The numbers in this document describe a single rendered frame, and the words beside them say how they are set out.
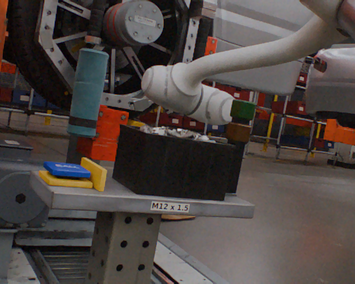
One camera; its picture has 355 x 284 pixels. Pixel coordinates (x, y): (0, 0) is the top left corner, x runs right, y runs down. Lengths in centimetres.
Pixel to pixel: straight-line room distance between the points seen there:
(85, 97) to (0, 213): 41
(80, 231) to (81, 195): 85
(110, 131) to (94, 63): 27
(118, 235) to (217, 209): 20
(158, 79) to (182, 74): 7
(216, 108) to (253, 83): 66
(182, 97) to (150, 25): 28
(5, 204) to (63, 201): 47
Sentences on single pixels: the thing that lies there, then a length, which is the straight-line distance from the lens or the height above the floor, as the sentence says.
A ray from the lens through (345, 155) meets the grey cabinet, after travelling 942.
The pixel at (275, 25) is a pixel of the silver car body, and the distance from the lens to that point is 207.
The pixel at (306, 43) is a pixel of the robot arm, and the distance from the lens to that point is 120.
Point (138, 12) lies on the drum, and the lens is 147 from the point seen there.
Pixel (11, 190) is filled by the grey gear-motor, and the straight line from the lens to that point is 127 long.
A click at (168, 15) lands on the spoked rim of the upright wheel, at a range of 179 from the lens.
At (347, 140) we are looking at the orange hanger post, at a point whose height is 56.
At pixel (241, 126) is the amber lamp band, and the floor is 60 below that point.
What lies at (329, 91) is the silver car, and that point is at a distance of 403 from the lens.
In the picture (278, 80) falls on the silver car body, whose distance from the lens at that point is 208.
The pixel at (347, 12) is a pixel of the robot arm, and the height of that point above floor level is 84.
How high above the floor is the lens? 63
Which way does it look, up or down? 5 degrees down
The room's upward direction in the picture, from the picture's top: 10 degrees clockwise
